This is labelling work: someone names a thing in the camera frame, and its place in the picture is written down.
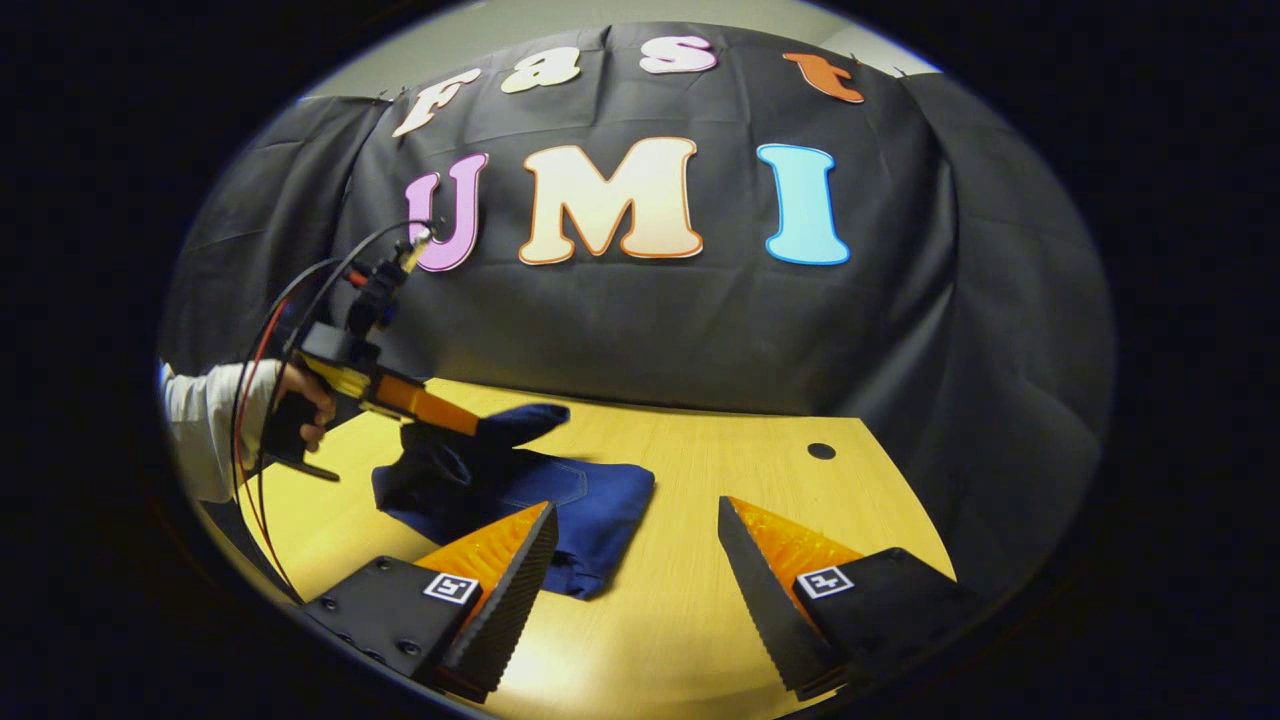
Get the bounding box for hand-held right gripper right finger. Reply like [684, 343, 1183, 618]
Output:
[717, 495, 986, 701]

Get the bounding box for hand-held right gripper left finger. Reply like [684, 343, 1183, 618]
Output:
[300, 500, 559, 704]

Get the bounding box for blue denim jeans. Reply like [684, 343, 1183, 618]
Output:
[372, 403, 657, 601]

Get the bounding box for black backdrop cloth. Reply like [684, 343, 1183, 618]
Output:
[160, 22, 1116, 601]

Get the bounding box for red cable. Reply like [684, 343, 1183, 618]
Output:
[233, 298, 296, 593]

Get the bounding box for black cable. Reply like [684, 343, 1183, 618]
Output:
[228, 220, 433, 601]

